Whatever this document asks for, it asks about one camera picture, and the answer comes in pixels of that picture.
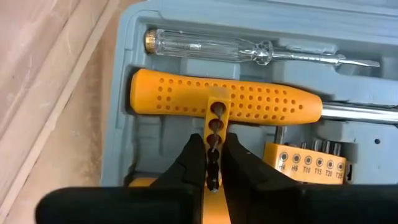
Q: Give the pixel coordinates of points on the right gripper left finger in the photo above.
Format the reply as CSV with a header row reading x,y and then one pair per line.
x,y
140,205

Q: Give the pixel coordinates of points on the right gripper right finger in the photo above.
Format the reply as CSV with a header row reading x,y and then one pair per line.
x,y
295,205

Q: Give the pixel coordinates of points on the small orange bit holder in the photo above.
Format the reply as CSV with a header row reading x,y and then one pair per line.
x,y
304,169

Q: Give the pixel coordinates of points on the grey plastic tool case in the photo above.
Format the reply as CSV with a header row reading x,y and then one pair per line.
x,y
280,12

